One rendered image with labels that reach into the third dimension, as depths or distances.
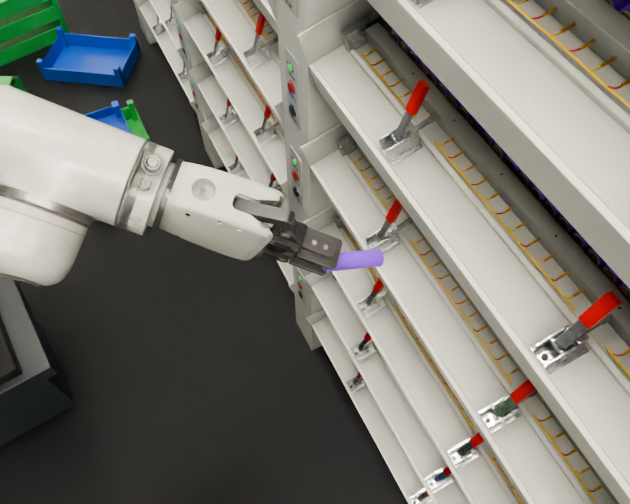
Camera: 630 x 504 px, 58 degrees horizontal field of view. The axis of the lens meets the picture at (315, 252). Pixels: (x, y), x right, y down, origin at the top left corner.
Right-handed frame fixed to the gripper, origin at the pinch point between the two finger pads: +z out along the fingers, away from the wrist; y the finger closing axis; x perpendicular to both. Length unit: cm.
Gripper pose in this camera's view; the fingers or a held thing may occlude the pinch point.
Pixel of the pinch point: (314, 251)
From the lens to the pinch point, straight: 56.5
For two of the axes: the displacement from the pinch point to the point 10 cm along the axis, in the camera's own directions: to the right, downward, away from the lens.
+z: 9.1, 3.4, 2.5
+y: -3.4, 2.5, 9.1
